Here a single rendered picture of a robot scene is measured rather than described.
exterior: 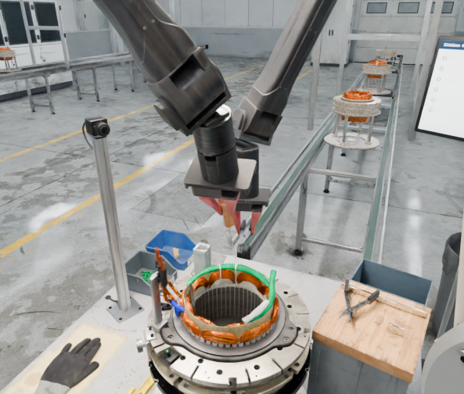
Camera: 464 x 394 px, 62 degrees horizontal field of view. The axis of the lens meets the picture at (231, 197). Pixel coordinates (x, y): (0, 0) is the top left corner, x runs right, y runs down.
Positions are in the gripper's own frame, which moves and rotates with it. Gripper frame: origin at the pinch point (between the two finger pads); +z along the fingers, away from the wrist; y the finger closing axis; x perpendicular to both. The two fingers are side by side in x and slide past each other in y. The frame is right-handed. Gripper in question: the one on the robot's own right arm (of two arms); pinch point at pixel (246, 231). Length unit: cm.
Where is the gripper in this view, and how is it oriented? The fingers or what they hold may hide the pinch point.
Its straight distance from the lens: 86.2
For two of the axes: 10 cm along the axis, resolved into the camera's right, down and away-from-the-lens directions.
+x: -1.8, 4.2, -8.9
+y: -9.8, -0.5, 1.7
